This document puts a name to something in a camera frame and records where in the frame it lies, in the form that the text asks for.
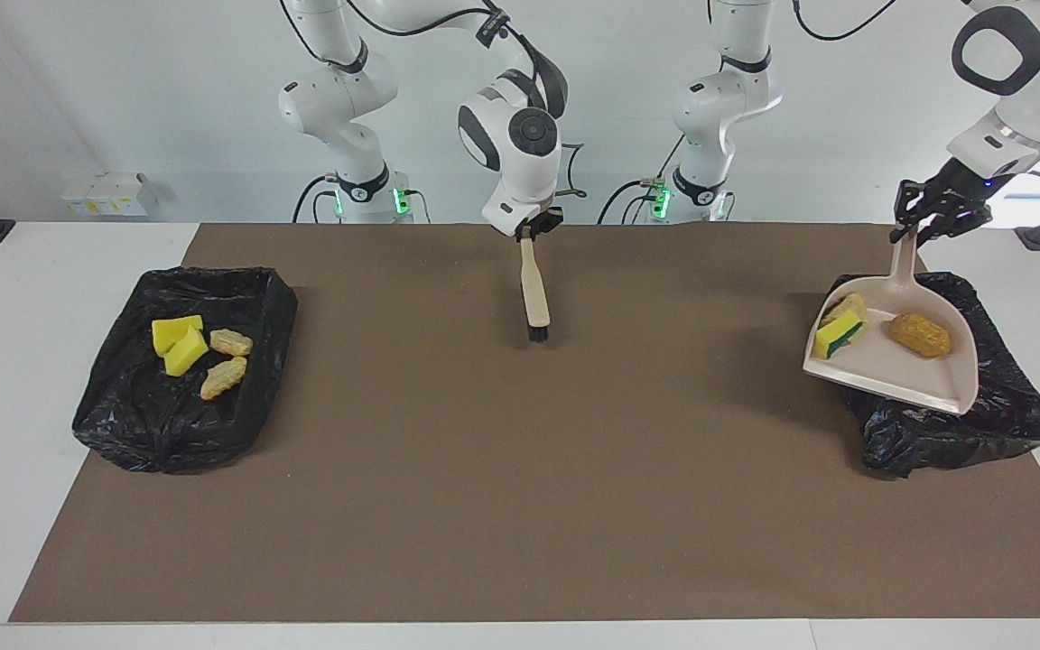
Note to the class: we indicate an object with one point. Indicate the yellow sponge with green back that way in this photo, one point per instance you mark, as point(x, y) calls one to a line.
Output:
point(186, 354)

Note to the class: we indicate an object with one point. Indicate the black bag lined bin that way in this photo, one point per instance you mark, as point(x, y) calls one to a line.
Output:
point(1007, 424)
point(150, 424)

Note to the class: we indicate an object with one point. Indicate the large yellow sponge piece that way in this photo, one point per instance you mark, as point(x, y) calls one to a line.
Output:
point(172, 329)

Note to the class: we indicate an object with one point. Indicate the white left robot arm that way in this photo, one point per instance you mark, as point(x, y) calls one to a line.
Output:
point(1026, 90)

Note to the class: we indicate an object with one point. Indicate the brown bread roll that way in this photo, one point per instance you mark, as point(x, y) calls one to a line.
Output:
point(920, 336)

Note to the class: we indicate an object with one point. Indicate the orange flaky croissant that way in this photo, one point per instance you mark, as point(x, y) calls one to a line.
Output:
point(224, 377)

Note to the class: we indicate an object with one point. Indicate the brown table mat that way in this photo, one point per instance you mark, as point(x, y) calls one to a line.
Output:
point(484, 496)

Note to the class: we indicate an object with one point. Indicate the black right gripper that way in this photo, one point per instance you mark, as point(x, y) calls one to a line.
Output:
point(545, 219)

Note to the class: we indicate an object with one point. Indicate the beige plastic dustpan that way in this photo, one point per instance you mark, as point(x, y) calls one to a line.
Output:
point(899, 375)

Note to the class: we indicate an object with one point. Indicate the orange striped bread roll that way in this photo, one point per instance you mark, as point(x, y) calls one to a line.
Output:
point(849, 307)

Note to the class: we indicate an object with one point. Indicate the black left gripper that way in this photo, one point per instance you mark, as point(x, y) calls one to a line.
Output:
point(949, 194)

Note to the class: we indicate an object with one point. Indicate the small yellow sponge piece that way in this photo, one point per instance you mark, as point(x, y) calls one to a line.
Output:
point(836, 341)

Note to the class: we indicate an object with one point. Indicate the white wall box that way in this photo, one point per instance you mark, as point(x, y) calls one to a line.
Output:
point(105, 194)

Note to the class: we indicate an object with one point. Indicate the beige hand brush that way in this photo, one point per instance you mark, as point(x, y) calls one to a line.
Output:
point(535, 298)

